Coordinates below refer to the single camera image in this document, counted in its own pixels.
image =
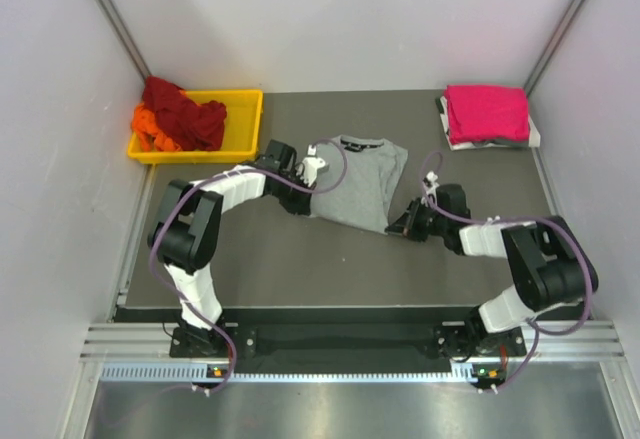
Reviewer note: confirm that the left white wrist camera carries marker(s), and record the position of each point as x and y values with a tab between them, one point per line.
311	166

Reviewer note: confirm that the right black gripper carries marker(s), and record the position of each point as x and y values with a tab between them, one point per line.
408	222

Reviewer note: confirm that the orange t shirt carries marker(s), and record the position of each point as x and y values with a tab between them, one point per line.
150	136

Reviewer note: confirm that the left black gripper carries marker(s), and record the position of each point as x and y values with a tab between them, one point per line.
301	206

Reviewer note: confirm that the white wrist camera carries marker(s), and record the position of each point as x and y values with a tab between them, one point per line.
311	166
431	180

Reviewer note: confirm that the dark red t shirt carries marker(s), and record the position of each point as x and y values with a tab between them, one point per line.
189	125

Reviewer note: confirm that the yellow plastic bin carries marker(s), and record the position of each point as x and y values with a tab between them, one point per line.
241	136

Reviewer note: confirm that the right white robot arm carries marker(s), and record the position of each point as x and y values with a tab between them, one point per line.
549	268

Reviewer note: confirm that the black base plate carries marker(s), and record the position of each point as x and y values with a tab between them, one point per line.
360	339

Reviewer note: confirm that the aluminium frame rail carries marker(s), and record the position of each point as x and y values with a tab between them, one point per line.
125	342

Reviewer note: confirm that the folded pink t shirt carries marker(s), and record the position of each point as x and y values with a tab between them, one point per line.
480	113

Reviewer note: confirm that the slotted cable duct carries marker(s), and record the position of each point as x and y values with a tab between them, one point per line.
205	373

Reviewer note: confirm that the folded white t shirt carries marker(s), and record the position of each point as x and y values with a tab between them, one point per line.
534	139

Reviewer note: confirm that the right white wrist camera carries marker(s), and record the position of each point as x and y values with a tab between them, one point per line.
431	180

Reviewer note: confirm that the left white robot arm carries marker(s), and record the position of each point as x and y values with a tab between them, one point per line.
185	235

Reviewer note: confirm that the grey t shirt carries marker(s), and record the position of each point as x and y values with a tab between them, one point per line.
360	182

